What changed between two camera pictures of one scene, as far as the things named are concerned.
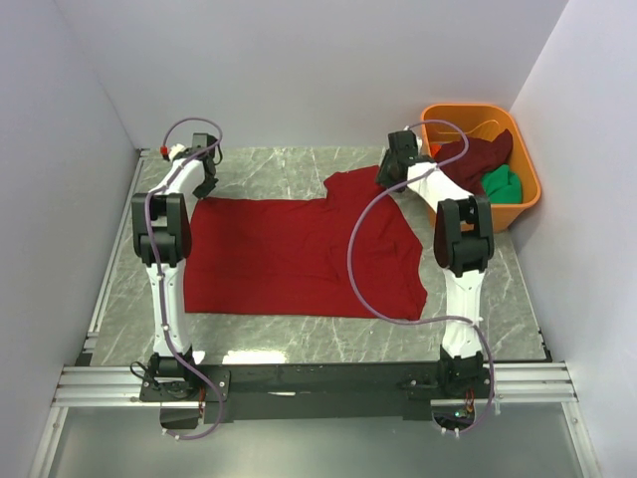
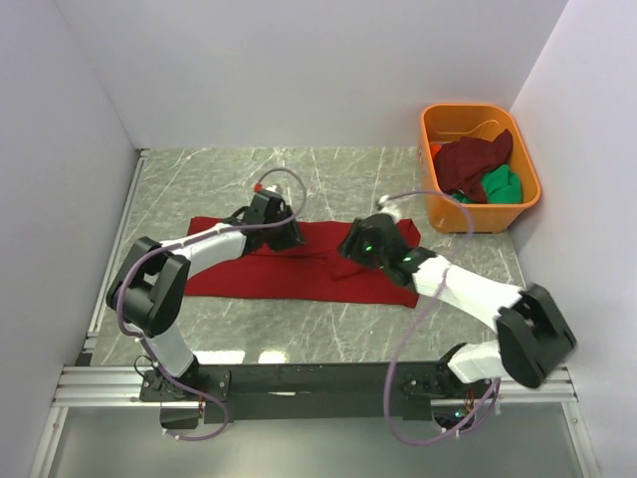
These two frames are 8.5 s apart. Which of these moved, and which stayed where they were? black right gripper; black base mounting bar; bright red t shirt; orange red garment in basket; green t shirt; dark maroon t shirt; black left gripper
Moved: black right gripper; bright red t shirt; black left gripper
Stayed: dark maroon t shirt; black base mounting bar; orange red garment in basket; green t shirt
